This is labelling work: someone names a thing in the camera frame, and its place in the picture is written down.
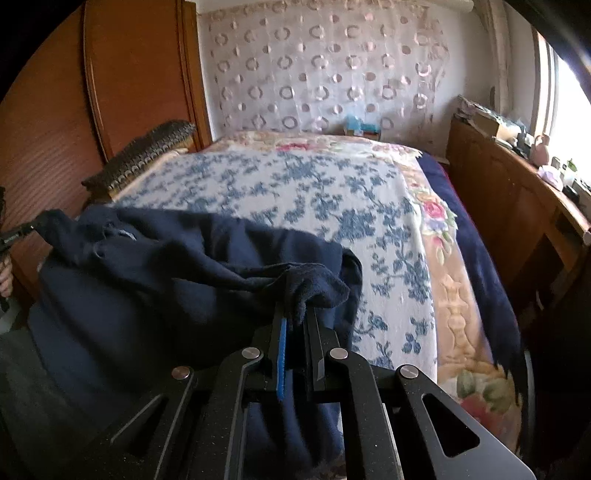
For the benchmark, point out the cardboard box on sideboard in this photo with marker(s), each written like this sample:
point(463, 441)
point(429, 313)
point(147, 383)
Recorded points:
point(492, 127)

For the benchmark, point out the window with frame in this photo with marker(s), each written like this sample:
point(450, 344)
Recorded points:
point(561, 110)

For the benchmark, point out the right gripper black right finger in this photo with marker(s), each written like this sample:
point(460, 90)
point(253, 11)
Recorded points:
point(399, 424)

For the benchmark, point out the navy blue bed blanket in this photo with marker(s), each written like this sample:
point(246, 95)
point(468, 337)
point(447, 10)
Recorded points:
point(497, 315)

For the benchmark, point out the circle-patterned sheer curtain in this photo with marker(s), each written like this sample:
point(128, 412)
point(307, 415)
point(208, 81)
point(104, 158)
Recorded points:
point(312, 65)

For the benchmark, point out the blue tissue box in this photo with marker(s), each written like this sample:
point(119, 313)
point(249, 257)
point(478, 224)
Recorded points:
point(354, 126)

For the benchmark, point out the pink ceramic figurine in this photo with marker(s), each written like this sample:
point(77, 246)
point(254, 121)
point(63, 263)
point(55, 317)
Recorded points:
point(539, 153)

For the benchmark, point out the dark circle-patterned pillow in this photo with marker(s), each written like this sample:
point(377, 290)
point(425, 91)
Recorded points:
point(138, 157)

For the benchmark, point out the wooden wardrobe sliding doors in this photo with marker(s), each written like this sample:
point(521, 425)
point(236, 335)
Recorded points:
point(109, 73)

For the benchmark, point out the blue floral white blanket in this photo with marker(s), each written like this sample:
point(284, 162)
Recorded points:
point(365, 202)

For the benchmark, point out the floral bed quilt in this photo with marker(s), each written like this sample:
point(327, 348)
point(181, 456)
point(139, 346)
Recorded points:
point(465, 366)

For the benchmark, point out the navy blue printed t-shirt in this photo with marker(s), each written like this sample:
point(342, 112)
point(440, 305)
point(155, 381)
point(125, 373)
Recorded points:
point(127, 294)

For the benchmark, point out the person's left hand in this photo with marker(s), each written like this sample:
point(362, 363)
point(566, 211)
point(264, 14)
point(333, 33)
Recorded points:
point(6, 277)

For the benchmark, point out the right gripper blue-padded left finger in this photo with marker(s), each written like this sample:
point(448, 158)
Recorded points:
point(194, 425)

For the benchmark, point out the wooden sideboard cabinet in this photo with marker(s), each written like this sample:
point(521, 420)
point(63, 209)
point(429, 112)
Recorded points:
point(534, 234)

